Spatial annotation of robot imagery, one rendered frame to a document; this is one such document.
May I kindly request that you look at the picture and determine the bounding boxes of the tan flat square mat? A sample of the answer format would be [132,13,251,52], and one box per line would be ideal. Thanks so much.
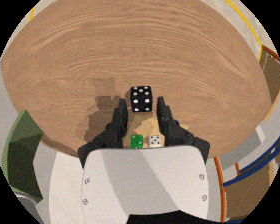
[123,114,165,148]

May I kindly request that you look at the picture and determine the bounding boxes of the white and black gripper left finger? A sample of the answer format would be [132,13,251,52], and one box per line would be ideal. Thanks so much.
[77,98,128,169]

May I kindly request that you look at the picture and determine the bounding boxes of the green die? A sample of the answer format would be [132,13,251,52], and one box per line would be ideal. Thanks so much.
[130,135,143,148]

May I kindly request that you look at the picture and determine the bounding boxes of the black die with white pips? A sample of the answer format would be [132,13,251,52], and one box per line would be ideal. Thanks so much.
[130,86,152,112]

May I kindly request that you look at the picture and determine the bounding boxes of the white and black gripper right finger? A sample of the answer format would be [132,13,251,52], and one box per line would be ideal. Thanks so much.
[156,96,210,165]

